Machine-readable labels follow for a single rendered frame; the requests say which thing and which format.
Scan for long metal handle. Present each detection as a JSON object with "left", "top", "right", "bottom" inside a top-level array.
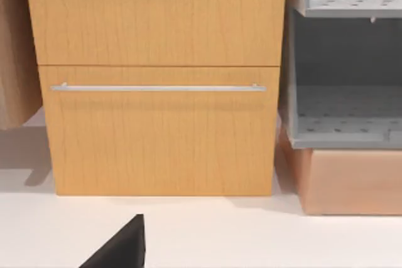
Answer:
[{"left": 50, "top": 82, "right": 267, "bottom": 93}]

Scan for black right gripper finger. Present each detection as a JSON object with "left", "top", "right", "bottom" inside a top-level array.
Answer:
[{"left": 78, "top": 213, "right": 147, "bottom": 268}]

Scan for grey cabinet with pierced shelves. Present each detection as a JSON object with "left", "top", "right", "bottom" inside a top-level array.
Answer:
[{"left": 277, "top": 0, "right": 402, "bottom": 149}]

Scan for plain wooden drawer front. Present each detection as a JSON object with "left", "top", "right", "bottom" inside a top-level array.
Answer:
[{"left": 23, "top": 0, "right": 288, "bottom": 68}]

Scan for brown wooden cupboard side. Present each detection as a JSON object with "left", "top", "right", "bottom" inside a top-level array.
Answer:
[{"left": 0, "top": 0, "right": 44, "bottom": 130}]

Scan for salmon-coloured box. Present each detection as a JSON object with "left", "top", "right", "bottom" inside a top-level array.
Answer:
[{"left": 276, "top": 123, "right": 402, "bottom": 216}]

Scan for wooden drawer front with handle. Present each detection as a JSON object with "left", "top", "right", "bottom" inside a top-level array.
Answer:
[{"left": 37, "top": 65, "right": 281, "bottom": 197}]

